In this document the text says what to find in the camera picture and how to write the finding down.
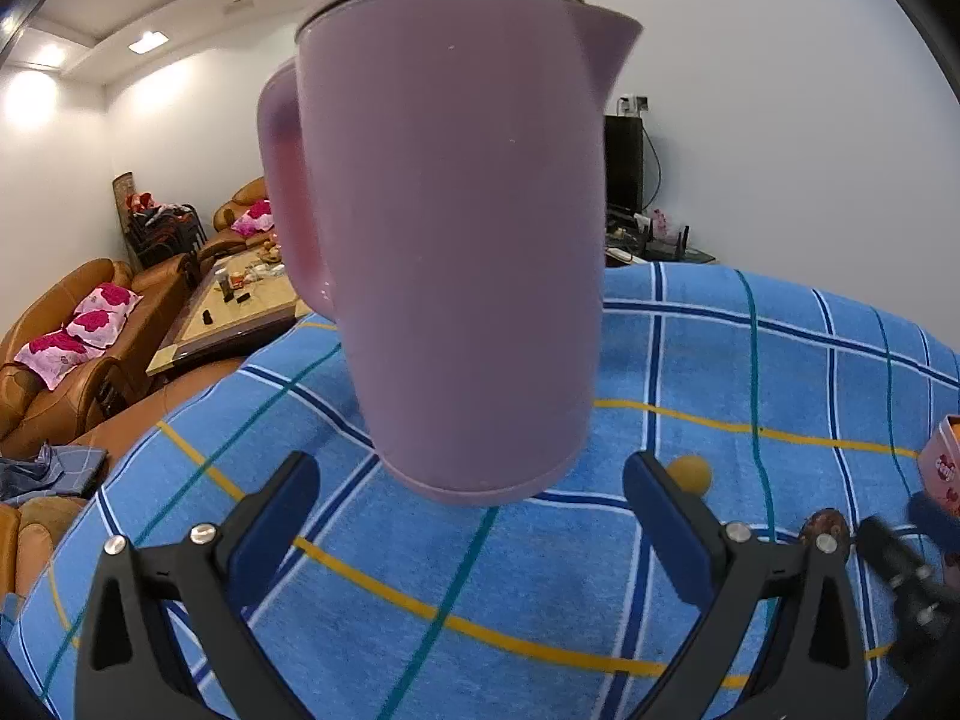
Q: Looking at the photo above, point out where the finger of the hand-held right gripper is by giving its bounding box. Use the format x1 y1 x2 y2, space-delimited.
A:
857 514 960 642
907 490 960 542

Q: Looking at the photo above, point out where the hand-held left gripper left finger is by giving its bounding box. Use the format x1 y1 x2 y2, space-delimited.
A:
73 451 323 720

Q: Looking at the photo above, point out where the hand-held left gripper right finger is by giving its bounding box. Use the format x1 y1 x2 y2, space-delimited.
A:
622 450 871 720

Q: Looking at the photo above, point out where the pink metal tin box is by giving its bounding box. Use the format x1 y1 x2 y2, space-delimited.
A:
916 412 960 520

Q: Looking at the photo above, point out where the pink electric kettle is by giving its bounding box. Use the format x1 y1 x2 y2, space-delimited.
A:
256 0 644 507

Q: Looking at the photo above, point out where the small yellow fruit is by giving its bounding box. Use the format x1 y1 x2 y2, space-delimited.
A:
667 454 712 500

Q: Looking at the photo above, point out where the brown oblong fruit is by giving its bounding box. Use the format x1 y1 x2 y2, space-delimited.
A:
799 510 852 560

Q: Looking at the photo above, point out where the blue plaid blanket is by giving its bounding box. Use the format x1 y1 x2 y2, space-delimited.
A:
0 262 960 720

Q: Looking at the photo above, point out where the wooden coffee table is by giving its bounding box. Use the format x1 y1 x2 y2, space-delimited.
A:
146 251 310 377

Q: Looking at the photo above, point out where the pink floral cushion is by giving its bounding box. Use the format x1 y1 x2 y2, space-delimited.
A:
15 334 89 391
94 283 143 317
66 309 127 352
231 200 275 238

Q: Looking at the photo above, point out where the white television stand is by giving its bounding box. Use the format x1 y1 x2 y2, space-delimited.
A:
606 208 717 268

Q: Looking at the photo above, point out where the black television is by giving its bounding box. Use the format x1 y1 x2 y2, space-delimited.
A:
604 114 646 215

